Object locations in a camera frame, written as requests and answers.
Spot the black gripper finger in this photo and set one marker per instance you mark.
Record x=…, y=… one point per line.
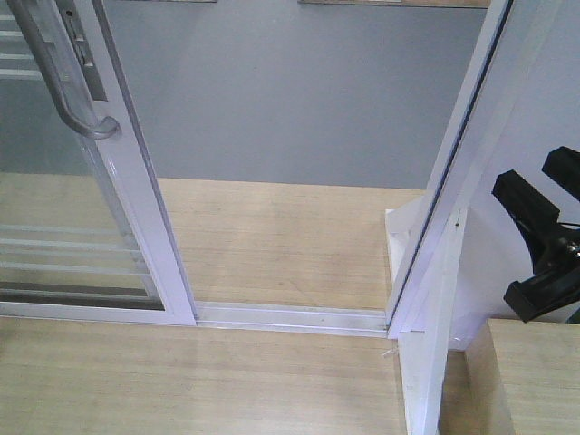
x=528, y=208
x=562, y=165

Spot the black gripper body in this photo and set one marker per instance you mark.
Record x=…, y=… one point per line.
x=554, y=253

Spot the grey metal door handle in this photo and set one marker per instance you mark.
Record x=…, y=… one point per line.
x=102, y=130

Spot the white framed sliding glass door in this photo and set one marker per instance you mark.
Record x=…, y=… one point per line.
x=85, y=234

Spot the aluminium sliding door track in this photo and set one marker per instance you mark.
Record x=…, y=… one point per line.
x=293, y=319

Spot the metal door lock plate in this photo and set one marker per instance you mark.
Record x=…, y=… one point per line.
x=74, y=29

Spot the light wooden box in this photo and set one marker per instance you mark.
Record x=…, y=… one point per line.
x=525, y=377

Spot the light wooden base platform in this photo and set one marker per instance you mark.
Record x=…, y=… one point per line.
x=241, y=242

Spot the white wall panel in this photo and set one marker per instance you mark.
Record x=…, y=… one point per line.
x=527, y=107

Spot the white door frame post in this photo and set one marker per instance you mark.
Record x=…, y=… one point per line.
x=457, y=172

